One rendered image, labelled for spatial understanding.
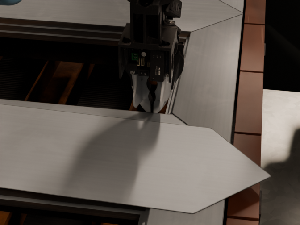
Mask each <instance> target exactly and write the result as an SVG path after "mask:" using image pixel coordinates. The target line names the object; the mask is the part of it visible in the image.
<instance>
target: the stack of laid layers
mask: <svg viewBox="0 0 300 225"><path fill-rule="evenodd" d="M124 28H125V27H117V26H105V25H87V24H75V23H63V22H51V21H33V20H21V19H9V18H0V37H4V38H20V39H32V40H44V41H56V42H72V43H84V44H95V45H107V46H118V43H119V40H120V38H121V36H122V33H123V31H124ZM190 33H191V32H184V31H181V32H180V35H179V41H180V42H185V46H184V52H185V55H186V51H187V46H188V41H189V38H190ZM180 76H181V75H180ZM179 80H180V77H179V78H178V80H177V81H176V83H175V85H174V88H173V91H172V93H171V95H170V97H169V100H168V104H167V109H166V113H165V114H162V113H152V112H138V111H128V110H118V109H108V108H94V107H84V106H74V105H64V104H50V103H40V102H30V101H20V100H6V99H0V104H7V105H15V106H22V107H30V108H41V109H49V110H57V111H65V112H73V113H83V114H91V115H99V116H107V117H119V118H127V119H135V120H144V121H155V122H163V123H172V124H179V125H187V124H185V123H184V122H183V121H182V120H180V119H179V118H178V117H176V116H175V115H174V114H172V111H173V107H174V102H175V97H176V93H177V89H178V85H179ZM0 205H5V206H13V207H21V208H32V209H40V210H49V211H57V212H65V213H76V214H84V215H92V216H100V217H111V218H120V219H128V220H136V221H139V222H138V225H146V223H147V218H148V215H149V210H150V208H144V207H137V206H130V205H123V204H114V203H107V202H99V201H92V200H83V199H76V198H69V197H62V196H54V195H47V194H40V193H34V192H25V191H18V190H11V189H5V188H0Z"/></svg>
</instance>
